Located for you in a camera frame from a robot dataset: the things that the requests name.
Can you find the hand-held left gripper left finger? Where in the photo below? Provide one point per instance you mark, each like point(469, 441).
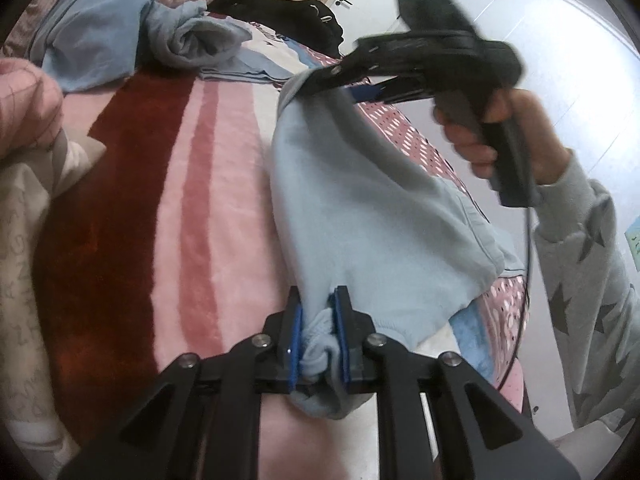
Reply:
point(296, 345)

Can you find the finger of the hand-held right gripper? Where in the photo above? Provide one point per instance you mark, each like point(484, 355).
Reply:
point(325, 79)
point(370, 94)

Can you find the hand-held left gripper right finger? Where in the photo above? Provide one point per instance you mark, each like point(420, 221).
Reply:
point(342, 345)

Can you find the light blue pants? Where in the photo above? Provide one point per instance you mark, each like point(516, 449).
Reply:
point(360, 210)

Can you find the person's right forearm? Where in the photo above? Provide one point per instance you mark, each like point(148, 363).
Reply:
point(590, 270)

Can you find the person's right hand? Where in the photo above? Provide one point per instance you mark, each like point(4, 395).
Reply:
point(465, 145)

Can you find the black garment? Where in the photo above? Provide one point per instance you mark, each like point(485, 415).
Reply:
point(280, 15)

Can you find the white door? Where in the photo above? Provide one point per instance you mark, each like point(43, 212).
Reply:
point(365, 10)

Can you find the grey-blue crumpled garment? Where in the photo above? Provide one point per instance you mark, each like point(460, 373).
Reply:
point(200, 35)

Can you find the striped dotted bed blanket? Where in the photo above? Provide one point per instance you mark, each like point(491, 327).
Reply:
point(200, 210)

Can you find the blue crumpled garment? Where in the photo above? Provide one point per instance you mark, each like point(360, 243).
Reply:
point(90, 25)

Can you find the beige printed cloth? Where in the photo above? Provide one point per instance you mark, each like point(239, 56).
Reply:
point(25, 260)

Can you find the light blue wall sticker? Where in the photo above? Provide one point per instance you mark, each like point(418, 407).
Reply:
point(633, 247)

